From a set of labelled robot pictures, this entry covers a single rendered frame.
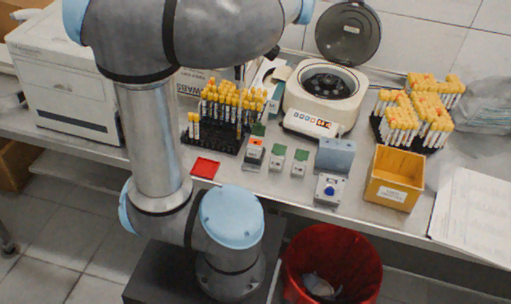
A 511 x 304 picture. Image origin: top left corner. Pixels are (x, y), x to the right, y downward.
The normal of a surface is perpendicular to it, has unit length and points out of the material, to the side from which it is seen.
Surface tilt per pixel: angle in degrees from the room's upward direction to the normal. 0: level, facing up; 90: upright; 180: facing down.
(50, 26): 0
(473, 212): 1
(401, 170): 90
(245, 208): 8
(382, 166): 90
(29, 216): 0
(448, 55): 90
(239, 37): 80
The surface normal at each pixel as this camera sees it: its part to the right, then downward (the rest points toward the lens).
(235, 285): 0.13, 0.50
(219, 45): 0.33, 0.64
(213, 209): 0.18, -0.64
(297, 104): -0.42, 0.61
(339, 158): -0.16, 0.68
